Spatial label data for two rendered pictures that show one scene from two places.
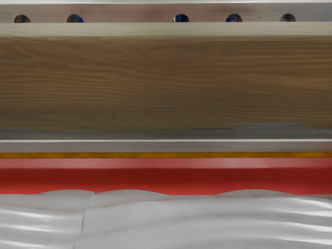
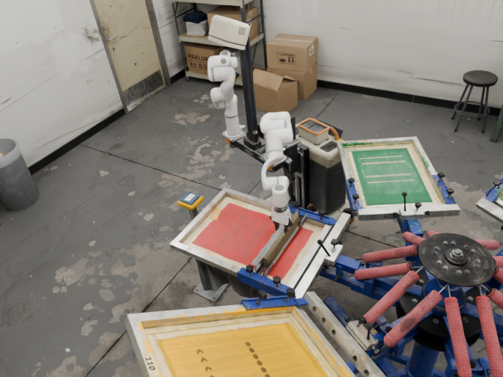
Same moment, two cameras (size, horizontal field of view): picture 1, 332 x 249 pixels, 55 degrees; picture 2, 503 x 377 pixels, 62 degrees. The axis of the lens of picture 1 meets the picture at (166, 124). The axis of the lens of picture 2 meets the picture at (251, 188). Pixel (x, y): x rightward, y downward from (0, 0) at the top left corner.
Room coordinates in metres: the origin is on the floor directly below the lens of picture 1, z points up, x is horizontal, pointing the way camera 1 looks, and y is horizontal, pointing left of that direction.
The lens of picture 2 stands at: (1.02, -1.36, 2.73)
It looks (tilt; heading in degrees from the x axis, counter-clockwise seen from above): 39 degrees down; 125
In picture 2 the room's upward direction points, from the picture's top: 7 degrees counter-clockwise
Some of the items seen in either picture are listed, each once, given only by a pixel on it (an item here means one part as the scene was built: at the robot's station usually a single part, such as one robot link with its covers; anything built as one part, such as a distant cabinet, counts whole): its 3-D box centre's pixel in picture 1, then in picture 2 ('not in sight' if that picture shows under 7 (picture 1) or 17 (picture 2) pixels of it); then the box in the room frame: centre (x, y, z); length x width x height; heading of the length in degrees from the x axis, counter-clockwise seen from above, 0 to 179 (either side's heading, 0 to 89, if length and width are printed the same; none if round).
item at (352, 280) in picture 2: not in sight; (319, 270); (0.43, 0.05, 0.89); 1.24 x 0.06 x 0.06; 0
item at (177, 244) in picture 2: not in sight; (252, 235); (0.00, 0.05, 0.97); 0.79 x 0.58 x 0.04; 0
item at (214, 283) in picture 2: not in sight; (230, 281); (-0.06, -0.16, 0.74); 0.46 x 0.04 x 0.42; 0
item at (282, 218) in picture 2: not in sight; (280, 213); (0.20, 0.05, 1.22); 0.10 x 0.07 x 0.11; 0
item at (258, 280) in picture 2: not in sight; (263, 283); (0.24, -0.23, 0.98); 0.30 x 0.05 x 0.07; 0
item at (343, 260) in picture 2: not in sight; (343, 262); (0.56, 0.05, 1.02); 0.17 x 0.06 x 0.05; 0
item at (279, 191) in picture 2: not in sight; (281, 190); (0.19, 0.09, 1.35); 0.15 x 0.10 x 0.11; 122
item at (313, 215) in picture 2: not in sight; (309, 218); (0.24, 0.33, 0.98); 0.30 x 0.05 x 0.07; 0
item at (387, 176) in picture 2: not in sight; (395, 176); (0.61, 0.83, 1.05); 1.08 x 0.61 x 0.23; 120
